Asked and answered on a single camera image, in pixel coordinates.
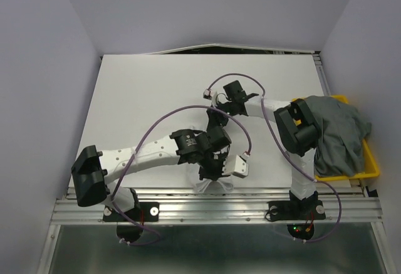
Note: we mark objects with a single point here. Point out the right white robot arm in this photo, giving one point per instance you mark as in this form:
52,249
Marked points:
298,135

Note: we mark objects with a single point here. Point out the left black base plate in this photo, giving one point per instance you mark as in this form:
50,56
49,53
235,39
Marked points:
133,227

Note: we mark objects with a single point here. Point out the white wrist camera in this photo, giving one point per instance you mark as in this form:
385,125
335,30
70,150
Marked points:
211,96
235,165

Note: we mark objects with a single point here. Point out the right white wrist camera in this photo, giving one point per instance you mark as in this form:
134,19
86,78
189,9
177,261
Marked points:
211,96

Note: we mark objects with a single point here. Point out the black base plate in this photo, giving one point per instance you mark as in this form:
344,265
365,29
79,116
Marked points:
301,215
133,227

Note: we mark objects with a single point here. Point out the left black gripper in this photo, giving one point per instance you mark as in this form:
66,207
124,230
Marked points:
215,175

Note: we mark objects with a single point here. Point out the grey skirt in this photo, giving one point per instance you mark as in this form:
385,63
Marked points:
341,136

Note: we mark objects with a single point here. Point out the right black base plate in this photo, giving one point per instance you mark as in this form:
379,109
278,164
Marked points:
301,215

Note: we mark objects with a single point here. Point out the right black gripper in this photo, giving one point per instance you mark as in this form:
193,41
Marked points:
215,119

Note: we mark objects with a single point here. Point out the white skirt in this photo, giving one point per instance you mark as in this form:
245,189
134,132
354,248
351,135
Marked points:
213,186

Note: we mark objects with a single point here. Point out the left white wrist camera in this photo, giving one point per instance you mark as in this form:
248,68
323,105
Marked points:
235,165

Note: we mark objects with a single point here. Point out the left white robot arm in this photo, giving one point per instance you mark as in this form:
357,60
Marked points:
97,174

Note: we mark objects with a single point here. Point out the yellow plastic bin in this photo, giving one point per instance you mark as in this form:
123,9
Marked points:
371,161

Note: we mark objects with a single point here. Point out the aluminium rail frame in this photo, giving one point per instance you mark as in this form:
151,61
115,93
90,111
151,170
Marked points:
216,232

